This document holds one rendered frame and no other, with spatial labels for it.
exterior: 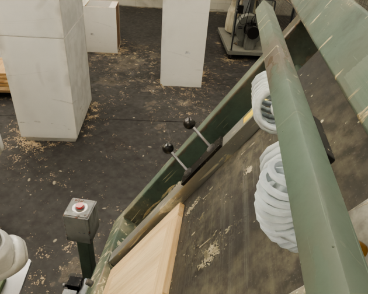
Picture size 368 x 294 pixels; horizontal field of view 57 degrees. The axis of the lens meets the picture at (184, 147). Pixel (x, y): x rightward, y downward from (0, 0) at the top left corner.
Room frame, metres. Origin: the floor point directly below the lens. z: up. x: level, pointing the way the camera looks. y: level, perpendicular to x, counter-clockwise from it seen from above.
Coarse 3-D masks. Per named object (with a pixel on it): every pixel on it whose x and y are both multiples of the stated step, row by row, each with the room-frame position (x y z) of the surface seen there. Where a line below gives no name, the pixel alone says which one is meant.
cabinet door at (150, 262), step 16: (176, 208) 0.78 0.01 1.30; (160, 224) 0.78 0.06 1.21; (176, 224) 0.70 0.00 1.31; (144, 240) 0.78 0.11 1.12; (160, 240) 0.70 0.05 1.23; (176, 240) 0.64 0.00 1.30; (128, 256) 0.78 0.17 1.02; (144, 256) 0.70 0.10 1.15; (160, 256) 0.62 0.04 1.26; (112, 272) 0.78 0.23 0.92; (128, 272) 0.69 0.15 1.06; (144, 272) 0.62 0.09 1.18; (160, 272) 0.55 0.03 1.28; (112, 288) 0.69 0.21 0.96; (128, 288) 0.61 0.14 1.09; (144, 288) 0.55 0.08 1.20; (160, 288) 0.50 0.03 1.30
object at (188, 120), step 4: (184, 120) 0.89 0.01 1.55; (188, 120) 0.88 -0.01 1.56; (192, 120) 0.89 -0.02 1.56; (184, 124) 0.88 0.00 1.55; (188, 124) 0.88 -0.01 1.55; (192, 124) 0.88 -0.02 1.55; (188, 128) 0.88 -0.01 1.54; (192, 128) 0.88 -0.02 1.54; (196, 132) 0.87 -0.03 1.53; (200, 136) 0.86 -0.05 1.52; (204, 140) 0.85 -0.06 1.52; (208, 144) 0.84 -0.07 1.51; (212, 144) 0.83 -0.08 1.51; (208, 148) 0.83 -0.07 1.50; (212, 148) 0.82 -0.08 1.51
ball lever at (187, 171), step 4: (164, 144) 0.90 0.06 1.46; (168, 144) 0.89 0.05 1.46; (164, 148) 0.88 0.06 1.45; (168, 148) 0.88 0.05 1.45; (172, 148) 0.89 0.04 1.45; (164, 152) 0.88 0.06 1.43; (168, 152) 0.88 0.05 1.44; (172, 152) 0.88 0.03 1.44; (176, 156) 0.87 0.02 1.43; (176, 160) 0.87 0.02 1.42; (180, 164) 0.86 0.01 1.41; (184, 168) 0.85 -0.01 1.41; (188, 168) 0.84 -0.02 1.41; (184, 172) 0.84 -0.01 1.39; (188, 172) 0.83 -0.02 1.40
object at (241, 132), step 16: (240, 128) 0.81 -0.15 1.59; (256, 128) 0.80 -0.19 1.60; (224, 144) 0.81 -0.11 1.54; (240, 144) 0.80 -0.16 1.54; (224, 160) 0.81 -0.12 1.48; (208, 176) 0.81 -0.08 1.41; (176, 192) 0.82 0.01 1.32; (192, 192) 0.81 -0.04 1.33; (160, 208) 0.83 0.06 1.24; (144, 224) 0.84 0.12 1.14; (128, 240) 0.84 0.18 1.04; (112, 256) 0.85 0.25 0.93
